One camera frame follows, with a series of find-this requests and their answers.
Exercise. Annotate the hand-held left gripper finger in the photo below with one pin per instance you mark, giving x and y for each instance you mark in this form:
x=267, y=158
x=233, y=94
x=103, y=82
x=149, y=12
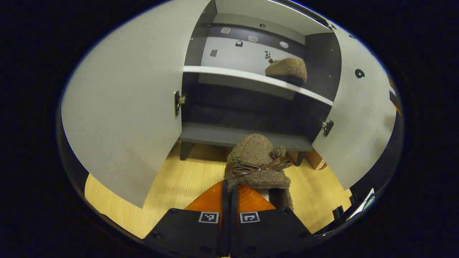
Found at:
x=225, y=233
x=233, y=233

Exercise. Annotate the metal door hinge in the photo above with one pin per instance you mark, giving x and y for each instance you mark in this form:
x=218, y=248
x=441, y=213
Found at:
x=328, y=127
x=177, y=102

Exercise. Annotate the brown fluffy shoe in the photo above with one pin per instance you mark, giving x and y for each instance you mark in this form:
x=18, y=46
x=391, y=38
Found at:
x=287, y=68
x=254, y=150

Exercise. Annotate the white shoe cabinet door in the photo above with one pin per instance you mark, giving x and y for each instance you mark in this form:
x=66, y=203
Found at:
x=358, y=118
x=136, y=100

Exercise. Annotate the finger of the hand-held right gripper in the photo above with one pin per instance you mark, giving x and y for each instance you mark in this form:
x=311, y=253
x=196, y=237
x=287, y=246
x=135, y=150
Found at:
x=393, y=97

